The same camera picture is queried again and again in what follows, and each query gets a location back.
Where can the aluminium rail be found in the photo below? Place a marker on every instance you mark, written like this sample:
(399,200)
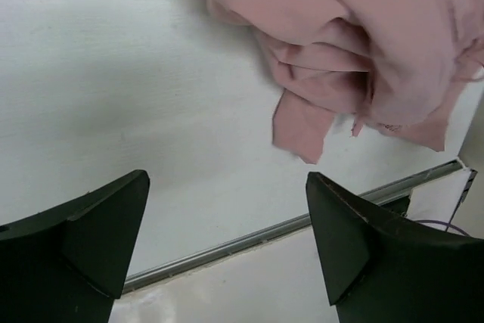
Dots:
(380,196)

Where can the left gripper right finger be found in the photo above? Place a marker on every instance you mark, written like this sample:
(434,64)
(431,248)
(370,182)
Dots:
(379,266)

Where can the pink trousers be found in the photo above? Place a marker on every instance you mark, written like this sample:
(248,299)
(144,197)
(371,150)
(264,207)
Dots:
(397,66)

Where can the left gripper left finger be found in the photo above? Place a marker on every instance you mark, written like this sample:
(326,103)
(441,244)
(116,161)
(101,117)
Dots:
(69,263)

